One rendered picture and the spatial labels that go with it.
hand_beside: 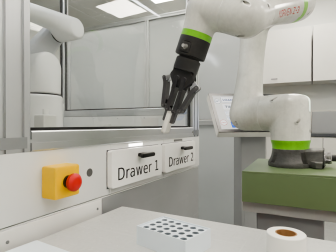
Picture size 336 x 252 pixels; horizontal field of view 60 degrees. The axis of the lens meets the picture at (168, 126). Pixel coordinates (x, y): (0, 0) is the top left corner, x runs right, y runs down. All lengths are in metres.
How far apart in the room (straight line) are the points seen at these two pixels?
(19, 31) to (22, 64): 0.07
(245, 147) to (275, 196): 0.90
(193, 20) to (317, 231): 0.74
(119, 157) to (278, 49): 3.55
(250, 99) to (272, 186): 0.34
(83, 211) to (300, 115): 0.73
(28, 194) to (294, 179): 0.71
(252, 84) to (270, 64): 3.05
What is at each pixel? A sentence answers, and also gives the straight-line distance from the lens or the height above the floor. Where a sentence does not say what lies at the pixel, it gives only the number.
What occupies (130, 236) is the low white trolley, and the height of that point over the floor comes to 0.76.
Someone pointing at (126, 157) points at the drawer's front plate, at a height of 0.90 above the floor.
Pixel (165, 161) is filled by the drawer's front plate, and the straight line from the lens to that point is 1.12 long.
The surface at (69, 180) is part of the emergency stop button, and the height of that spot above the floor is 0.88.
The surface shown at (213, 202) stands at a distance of 2.66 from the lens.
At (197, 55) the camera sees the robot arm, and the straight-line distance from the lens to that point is 0.86.
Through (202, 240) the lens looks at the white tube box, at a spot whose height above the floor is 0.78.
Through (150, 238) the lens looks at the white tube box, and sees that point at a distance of 0.61.
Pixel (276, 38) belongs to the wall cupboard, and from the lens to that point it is 4.26.
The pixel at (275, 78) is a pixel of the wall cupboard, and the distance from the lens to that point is 4.15.
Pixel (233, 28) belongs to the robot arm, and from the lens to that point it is 0.82.
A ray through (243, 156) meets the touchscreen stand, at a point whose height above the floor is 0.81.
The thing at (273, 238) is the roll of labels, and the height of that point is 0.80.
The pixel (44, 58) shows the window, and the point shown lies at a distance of 0.75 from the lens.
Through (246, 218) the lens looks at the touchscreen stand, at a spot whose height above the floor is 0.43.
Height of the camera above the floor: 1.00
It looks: level
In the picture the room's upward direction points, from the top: straight up
